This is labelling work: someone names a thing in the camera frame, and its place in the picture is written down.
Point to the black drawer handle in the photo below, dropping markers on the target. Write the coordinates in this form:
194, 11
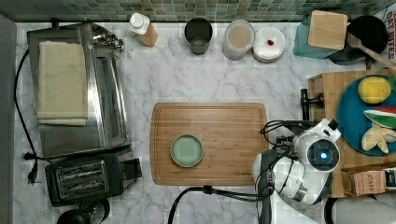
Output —
306, 102

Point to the wooden drawer unit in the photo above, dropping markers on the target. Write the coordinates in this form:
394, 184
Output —
332, 85

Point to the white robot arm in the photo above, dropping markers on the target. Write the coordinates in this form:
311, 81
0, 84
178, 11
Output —
302, 171

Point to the wooden cutting board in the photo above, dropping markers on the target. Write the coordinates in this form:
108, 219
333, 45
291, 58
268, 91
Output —
229, 132

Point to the green small plate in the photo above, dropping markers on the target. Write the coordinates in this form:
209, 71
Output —
186, 150

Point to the dark grey cup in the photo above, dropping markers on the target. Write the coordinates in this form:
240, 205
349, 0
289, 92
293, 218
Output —
198, 33

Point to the clear plastic lidded container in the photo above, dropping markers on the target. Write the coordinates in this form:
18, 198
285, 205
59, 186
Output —
238, 39

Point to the stainless steel toaster oven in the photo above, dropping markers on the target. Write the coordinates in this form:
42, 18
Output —
106, 126

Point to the stack of white plates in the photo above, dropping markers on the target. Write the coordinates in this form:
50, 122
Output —
269, 45

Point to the white capped bottle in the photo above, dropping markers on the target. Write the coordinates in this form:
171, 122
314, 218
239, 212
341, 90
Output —
143, 30

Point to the beige folded cloth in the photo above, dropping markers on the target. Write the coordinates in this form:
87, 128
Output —
62, 97

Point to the black round grinder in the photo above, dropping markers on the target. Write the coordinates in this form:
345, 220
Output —
87, 213

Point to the teal box with wooden lid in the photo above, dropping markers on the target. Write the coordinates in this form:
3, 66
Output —
320, 35

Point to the black slot toaster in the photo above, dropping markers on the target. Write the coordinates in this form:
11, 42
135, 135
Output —
92, 177

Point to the blue plate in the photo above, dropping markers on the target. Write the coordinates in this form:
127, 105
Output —
352, 121

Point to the wooden spoon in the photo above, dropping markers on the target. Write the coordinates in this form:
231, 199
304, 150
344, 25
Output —
355, 43

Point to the yellow lemon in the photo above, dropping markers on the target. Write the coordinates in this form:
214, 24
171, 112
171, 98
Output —
374, 90

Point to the pale garlic toy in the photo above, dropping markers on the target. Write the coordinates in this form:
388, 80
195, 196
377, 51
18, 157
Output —
378, 136

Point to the paper towel roll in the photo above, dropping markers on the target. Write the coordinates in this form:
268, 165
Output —
375, 209

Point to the brown tea box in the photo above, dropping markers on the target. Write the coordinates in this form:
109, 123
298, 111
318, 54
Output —
368, 181

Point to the watermelon slice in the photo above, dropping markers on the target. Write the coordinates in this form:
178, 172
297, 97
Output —
384, 116

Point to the black frying pan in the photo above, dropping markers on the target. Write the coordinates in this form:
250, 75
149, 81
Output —
372, 33

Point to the oat bites box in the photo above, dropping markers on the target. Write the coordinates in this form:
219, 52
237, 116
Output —
388, 16

